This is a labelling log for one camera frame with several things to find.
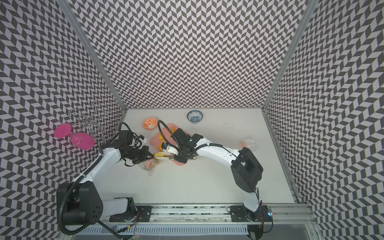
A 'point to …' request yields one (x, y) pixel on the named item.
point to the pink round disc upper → (62, 130)
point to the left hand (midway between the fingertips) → (153, 157)
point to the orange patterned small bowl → (150, 123)
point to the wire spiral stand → (93, 118)
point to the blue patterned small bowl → (195, 116)
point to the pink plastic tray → (167, 130)
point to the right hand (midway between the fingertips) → (179, 157)
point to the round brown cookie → (173, 129)
